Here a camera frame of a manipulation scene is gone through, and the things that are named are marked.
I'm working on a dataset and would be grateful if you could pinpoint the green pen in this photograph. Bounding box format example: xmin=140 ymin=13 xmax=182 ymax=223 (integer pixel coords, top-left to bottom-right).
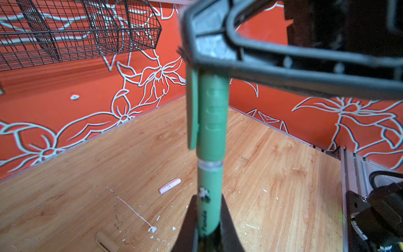
xmin=197 ymin=159 xmax=224 ymax=237

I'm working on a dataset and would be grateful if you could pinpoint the black wire basket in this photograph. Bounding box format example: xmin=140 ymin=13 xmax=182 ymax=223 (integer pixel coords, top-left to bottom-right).
xmin=1 ymin=1 xmax=162 ymax=71

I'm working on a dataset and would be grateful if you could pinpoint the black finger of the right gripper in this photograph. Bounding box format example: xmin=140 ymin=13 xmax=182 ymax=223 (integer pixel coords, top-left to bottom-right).
xmin=179 ymin=1 xmax=403 ymax=100

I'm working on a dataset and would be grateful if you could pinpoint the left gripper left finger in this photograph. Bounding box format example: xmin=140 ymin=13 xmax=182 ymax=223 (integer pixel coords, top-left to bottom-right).
xmin=171 ymin=195 xmax=198 ymax=252

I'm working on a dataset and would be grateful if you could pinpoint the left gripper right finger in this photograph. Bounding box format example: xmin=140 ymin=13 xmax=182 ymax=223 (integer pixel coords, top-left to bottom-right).
xmin=220 ymin=195 xmax=245 ymax=252

